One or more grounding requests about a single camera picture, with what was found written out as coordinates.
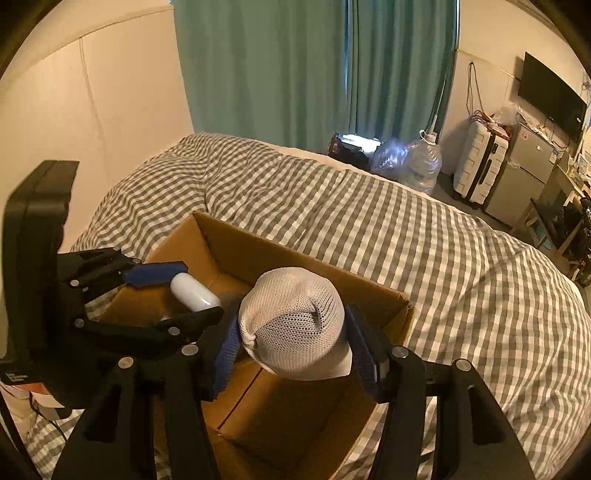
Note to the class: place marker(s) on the wooden desk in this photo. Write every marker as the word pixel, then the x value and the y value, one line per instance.
pixel 561 217

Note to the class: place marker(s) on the white mesh cap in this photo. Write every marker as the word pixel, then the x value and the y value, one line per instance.
pixel 295 323

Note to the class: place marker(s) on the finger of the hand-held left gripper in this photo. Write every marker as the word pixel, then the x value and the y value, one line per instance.
pixel 152 273
pixel 184 323

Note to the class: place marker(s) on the grey checkered blanket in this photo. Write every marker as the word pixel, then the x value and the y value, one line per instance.
pixel 369 230

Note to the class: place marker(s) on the green curtain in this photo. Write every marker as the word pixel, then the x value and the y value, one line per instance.
pixel 304 69

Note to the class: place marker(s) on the silver mini fridge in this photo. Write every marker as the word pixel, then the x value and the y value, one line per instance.
pixel 524 173

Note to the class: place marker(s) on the white cylindrical bottle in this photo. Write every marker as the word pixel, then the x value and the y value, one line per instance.
pixel 196 293

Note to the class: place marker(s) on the black wall television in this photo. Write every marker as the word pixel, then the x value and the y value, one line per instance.
pixel 551 94

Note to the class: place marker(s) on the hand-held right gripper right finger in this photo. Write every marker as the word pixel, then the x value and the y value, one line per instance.
pixel 365 355

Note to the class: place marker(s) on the clear water jug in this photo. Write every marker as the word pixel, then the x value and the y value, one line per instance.
pixel 422 164

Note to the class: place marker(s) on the brown cardboard box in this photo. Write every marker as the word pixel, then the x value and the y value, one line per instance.
pixel 286 360

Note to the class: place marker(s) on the clear plastic bag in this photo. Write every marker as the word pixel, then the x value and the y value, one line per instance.
pixel 388 157

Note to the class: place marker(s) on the dark bag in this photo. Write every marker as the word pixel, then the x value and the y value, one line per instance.
pixel 348 150

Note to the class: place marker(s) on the white suitcase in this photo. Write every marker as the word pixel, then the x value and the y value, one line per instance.
pixel 478 159

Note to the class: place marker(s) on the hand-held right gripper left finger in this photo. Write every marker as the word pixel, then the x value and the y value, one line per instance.
pixel 225 354

